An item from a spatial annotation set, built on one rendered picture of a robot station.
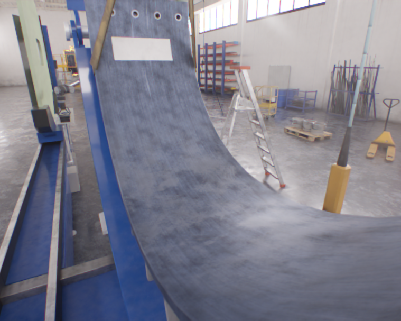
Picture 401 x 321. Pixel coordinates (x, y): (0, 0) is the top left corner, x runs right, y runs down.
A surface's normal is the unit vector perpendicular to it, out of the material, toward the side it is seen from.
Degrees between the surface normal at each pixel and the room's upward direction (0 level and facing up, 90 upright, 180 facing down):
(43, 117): 90
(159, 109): 45
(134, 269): 11
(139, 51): 75
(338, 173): 90
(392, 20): 90
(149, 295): 1
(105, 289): 0
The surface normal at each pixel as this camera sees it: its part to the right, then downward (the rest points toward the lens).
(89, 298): 0.00, -0.93
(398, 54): -0.89, 0.16
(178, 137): 0.25, -0.58
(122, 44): 0.42, 0.07
